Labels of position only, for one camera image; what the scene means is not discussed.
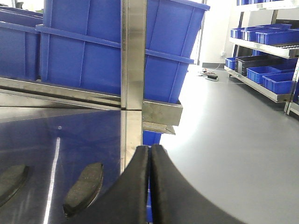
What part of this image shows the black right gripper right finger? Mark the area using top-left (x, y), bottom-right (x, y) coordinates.
top-left (150, 145), bottom-right (242, 224)

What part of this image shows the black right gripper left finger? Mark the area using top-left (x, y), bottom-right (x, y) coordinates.
top-left (67, 146), bottom-right (149, 224)

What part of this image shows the dark brake pad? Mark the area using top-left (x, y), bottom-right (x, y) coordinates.
top-left (63, 162), bottom-right (103, 217)
top-left (0, 164), bottom-right (29, 207)

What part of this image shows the large blue plastic bin right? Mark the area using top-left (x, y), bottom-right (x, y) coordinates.
top-left (36, 0), bottom-right (210, 103)

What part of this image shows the metal shelving rack with bins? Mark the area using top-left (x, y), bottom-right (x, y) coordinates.
top-left (224, 0), bottom-right (299, 114)

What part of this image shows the blue plastic bin left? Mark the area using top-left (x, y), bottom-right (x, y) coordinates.
top-left (0, 7), bottom-right (43, 80)

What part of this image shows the stainless steel rack frame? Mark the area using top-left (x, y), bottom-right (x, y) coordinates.
top-left (0, 0), bottom-right (183, 171)

